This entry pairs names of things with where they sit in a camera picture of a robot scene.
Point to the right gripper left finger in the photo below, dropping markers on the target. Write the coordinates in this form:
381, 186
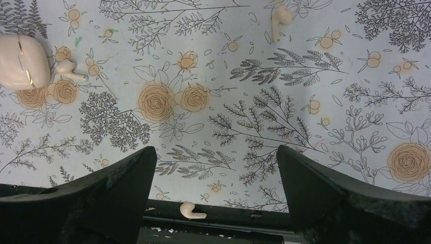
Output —
106, 206

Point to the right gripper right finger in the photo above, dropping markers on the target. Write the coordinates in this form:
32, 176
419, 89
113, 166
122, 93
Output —
326, 206

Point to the beige earbud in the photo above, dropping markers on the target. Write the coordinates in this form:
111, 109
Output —
187, 211
66, 68
281, 15

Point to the beige earbud charging case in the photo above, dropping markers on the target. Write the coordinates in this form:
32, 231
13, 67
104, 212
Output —
24, 63

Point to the floral patterned table mat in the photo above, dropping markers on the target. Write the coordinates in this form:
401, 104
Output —
348, 85

